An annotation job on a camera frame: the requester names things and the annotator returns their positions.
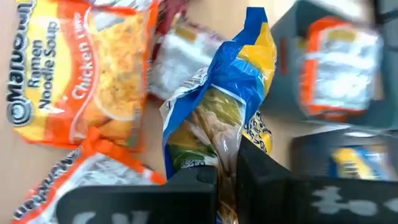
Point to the blue soy sauce ramen pack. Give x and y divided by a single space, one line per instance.
357 161
230 71

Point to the dark teal plastic bin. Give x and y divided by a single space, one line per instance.
286 62

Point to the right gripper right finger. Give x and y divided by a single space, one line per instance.
280 199

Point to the red beef ramen pack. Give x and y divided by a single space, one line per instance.
183 56

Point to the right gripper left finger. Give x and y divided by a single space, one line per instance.
140 205

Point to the orange chicken ramen pack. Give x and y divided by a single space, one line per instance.
93 174
62 62
342 71

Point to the grey plastic bin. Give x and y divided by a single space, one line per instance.
311 155

